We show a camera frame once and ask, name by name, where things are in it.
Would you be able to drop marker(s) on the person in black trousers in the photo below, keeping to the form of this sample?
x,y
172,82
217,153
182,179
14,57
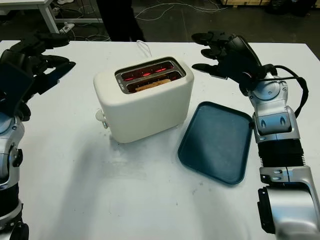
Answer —
x,y
122,20

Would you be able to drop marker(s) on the white two-slot toaster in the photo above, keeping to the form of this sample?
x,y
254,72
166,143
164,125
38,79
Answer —
x,y
145,112

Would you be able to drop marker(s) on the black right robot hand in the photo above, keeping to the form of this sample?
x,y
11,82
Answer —
x,y
241,55

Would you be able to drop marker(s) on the browned toast slice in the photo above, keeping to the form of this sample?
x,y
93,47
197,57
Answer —
x,y
153,85

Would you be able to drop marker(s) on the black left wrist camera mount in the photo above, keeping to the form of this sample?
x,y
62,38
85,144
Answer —
x,y
13,82

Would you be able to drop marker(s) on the dark blue plastic tray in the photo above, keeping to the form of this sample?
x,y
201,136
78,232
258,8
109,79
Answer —
x,y
217,145

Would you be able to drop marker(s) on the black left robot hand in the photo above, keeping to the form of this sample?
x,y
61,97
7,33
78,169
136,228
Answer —
x,y
53,63

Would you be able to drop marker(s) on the white power strip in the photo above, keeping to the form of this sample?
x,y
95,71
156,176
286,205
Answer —
x,y
67,27

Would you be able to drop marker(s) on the wooden pallet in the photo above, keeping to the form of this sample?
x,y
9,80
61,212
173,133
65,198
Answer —
x,y
243,2

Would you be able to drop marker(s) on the white metal desk frame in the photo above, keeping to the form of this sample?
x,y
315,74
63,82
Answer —
x,y
47,15

